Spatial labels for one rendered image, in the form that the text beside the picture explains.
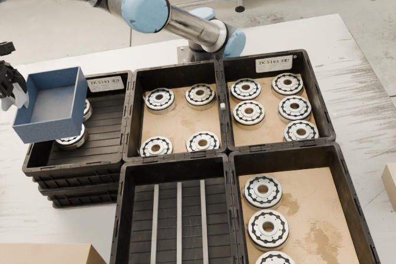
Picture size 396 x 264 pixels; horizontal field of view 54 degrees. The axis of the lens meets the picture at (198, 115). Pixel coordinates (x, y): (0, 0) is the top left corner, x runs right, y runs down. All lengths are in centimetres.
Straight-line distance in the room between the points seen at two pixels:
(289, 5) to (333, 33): 150
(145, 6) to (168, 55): 71
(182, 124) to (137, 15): 41
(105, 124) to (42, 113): 30
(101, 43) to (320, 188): 243
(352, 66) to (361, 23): 148
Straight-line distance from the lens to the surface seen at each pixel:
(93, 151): 132
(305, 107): 128
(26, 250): 118
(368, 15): 323
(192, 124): 129
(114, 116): 139
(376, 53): 289
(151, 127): 131
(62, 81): 119
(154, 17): 111
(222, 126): 115
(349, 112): 150
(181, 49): 172
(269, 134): 124
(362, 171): 135
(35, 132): 106
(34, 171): 122
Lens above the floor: 180
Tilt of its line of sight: 47 degrees down
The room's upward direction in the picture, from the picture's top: 11 degrees counter-clockwise
